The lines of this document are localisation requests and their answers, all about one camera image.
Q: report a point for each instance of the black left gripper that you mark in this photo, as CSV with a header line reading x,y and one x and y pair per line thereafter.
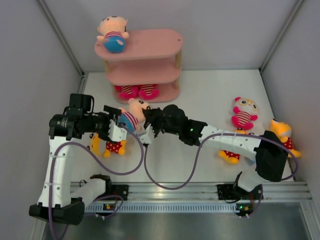
x,y
104,135

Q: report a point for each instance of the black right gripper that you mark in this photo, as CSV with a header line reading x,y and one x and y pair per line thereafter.
x,y
153,121

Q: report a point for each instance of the boy doll blue shorts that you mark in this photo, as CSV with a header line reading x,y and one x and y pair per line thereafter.
x,y
113,33
133,116

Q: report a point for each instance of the yellow plush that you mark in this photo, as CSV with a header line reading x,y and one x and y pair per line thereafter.
x,y
283,131
230,157

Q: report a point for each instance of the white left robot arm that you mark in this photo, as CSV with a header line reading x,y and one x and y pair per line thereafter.
x,y
56,203

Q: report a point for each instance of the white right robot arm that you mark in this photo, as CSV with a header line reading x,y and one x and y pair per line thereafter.
x,y
266,150

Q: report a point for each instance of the pink three-tier wooden shelf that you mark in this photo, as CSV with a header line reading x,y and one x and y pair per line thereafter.
x,y
152,58

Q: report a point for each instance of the right pink striped plush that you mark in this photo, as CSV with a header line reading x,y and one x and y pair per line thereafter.
x,y
148,91

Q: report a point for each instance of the pink striped plush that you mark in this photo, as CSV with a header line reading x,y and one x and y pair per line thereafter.
x,y
148,91
127,92

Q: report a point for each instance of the left pink striped plush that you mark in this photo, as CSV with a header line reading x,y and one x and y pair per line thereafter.
x,y
127,92

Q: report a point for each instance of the yellow plush left table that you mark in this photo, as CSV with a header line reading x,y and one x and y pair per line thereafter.
x,y
115,148

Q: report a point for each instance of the pink plush with glasses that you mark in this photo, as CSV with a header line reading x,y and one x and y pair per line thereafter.
x,y
245,112

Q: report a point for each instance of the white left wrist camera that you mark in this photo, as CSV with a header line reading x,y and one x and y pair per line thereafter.
x,y
116,133

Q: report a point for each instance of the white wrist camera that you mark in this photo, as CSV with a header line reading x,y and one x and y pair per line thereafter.
x,y
116,133
147,137

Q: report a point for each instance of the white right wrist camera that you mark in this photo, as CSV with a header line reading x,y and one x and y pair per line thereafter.
x,y
147,137

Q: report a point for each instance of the aluminium front rail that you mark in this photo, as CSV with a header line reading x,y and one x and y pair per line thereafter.
x,y
196,198

